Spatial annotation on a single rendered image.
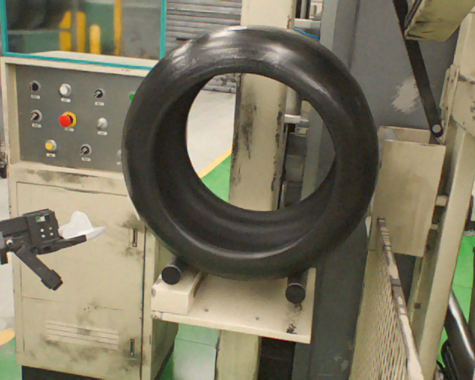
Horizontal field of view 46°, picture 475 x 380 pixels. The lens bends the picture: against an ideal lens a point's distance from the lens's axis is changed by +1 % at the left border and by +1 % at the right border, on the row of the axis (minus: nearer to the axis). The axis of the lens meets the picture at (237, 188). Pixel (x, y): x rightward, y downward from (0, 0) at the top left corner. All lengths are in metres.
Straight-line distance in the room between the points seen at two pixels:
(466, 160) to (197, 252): 0.70
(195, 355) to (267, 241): 1.25
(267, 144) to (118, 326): 1.00
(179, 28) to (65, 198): 8.85
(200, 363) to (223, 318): 1.26
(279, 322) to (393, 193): 0.44
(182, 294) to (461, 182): 0.74
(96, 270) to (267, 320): 0.93
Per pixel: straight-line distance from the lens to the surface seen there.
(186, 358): 2.58
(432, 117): 1.43
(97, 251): 2.06
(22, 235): 1.19
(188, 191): 1.46
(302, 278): 1.26
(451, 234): 1.53
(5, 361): 2.64
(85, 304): 2.18
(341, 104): 1.10
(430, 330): 1.65
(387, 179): 1.45
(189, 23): 10.67
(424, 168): 1.45
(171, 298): 1.29
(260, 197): 1.55
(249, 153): 1.52
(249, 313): 1.34
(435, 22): 1.27
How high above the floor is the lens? 1.48
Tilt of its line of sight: 18 degrees down
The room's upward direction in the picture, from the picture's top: 4 degrees clockwise
